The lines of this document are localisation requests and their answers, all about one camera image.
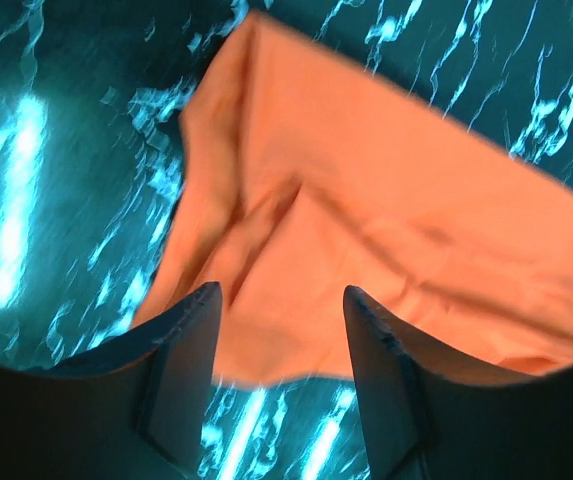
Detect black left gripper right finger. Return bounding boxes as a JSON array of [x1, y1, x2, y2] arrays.
[[342, 284, 512, 480]]

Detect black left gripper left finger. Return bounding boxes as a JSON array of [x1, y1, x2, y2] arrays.
[[50, 280, 223, 480]]

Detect orange t shirt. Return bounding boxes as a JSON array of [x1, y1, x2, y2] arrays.
[[134, 13, 573, 386]]

